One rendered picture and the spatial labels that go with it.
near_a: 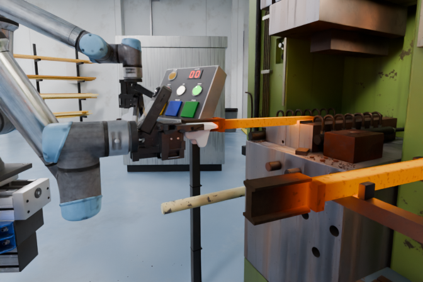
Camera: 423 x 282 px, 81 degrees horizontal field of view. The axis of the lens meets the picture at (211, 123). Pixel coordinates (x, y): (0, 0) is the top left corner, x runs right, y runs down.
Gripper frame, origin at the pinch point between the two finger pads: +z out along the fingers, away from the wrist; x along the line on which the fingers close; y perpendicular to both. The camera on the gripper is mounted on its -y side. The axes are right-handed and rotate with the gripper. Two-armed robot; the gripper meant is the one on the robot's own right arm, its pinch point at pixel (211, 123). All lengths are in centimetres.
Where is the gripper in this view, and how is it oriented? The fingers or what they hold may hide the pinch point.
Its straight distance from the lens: 62.2
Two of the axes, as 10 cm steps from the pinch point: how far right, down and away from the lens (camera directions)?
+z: 8.9, -0.5, 4.5
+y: -0.1, 9.9, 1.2
